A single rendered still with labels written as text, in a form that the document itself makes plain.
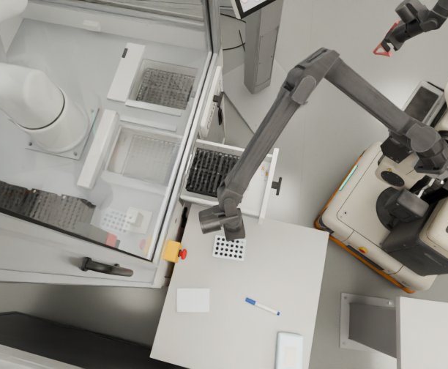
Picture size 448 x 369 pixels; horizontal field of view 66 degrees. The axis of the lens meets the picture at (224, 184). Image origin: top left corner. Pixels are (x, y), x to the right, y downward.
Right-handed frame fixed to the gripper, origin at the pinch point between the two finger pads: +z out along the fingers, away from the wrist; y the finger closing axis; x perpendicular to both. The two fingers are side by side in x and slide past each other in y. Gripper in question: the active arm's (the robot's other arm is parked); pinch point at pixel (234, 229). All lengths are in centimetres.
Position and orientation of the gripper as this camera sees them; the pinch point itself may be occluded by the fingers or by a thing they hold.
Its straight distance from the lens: 123.0
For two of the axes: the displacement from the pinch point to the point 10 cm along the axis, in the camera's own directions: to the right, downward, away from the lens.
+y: 1.6, 9.3, -3.4
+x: 9.9, -1.7, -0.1
